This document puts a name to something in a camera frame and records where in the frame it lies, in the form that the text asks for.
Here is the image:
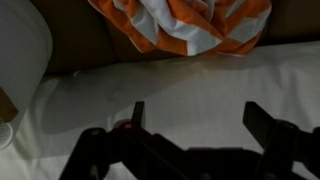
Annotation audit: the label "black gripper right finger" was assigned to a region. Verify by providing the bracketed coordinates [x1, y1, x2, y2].
[242, 101, 279, 152]

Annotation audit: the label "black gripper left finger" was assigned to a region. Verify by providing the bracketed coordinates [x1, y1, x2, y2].
[130, 100, 146, 130]

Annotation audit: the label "orange white striped towel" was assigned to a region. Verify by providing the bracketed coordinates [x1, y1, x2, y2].
[87, 0, 273, 57]

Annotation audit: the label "bed with white sheet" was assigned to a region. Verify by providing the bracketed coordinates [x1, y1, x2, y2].
[0, 40, 320, 180]

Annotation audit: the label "brown sofa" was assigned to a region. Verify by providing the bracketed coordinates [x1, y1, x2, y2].
[29, 0, 320, 75]

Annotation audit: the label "white round basket wooden handles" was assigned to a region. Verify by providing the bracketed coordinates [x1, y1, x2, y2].
[0, 0, 54, 151]

